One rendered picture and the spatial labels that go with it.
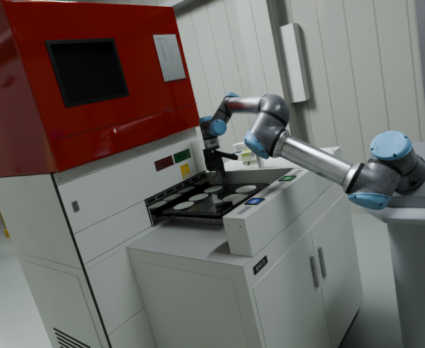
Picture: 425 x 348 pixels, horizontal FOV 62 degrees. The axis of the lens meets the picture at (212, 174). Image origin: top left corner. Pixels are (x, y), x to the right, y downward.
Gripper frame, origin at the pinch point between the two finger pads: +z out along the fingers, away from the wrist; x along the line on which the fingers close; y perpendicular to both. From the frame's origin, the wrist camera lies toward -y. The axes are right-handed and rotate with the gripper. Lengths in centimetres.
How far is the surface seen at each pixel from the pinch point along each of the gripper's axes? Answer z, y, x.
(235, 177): -1.7, -6.0, 0.7
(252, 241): 4, 10, 67
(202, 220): 7.6, 19.1, 23.8
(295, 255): 23, -10, 53
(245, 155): -10.3, -14.9, -4.0
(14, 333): 91, 162, -96
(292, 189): -2, -16, 47
